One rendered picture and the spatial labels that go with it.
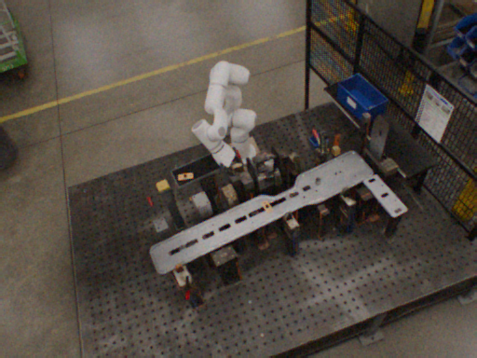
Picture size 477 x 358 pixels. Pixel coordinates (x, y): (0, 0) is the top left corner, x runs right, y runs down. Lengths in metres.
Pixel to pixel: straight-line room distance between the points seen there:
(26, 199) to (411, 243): 3.38
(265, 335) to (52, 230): 2.32
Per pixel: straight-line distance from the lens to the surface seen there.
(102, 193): 3.14
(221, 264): 2.24
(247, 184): 2.42
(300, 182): 2.50
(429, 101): 2.52
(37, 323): 3.72
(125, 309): 2.65
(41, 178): 4.50
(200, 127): 2.00
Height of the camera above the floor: 3.04
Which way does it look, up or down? 53 degrees down
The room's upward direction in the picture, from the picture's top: 10 degrees counter-clockwise
